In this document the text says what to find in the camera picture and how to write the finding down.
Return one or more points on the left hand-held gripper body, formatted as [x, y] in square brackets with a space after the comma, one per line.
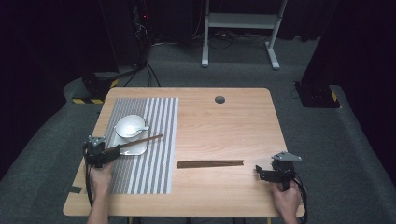
[94, 154]

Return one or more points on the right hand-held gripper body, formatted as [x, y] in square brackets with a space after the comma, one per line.
[285, 169]

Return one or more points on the white square plate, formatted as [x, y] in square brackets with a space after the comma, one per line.
[134, 151]

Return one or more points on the brown wooden chopstick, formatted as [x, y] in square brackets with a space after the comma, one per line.
[146, 139]
[135, 143]

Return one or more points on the pile of brown chopsticks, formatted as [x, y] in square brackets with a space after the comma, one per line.
[211, 164]

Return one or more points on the person's left hand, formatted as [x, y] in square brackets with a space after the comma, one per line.
[101, 180]

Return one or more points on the person's right hand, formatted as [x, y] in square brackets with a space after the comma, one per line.
[288, 202]

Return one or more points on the white bowl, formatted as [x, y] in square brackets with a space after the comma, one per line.
[129, 126]

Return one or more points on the white spoon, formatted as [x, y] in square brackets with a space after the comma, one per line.
[141, 128]

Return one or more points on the grey striped placemat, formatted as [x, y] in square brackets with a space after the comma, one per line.
[162, 118]

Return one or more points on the black stand base hazard tape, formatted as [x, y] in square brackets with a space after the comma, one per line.
[96, 85]
[317, 95]

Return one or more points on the dark equipment rack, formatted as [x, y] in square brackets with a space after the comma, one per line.
[139, 31]

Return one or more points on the white metal stand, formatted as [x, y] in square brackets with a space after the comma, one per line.
[241, 21]

